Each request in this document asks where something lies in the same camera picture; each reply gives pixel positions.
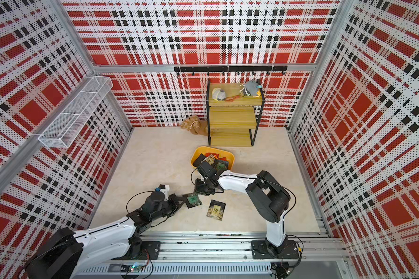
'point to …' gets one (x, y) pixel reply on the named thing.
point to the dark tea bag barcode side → (198, 160)
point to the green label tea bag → (192, 201)
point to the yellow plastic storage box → (222, 153)
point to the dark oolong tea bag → (210, 159)
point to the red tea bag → (208, 154)
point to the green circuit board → (135, 268)
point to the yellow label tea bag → (216, 210)
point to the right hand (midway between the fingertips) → (197, 191)
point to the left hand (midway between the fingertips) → (189, 198)
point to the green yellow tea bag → (221, 165)
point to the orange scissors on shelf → (232, 99)
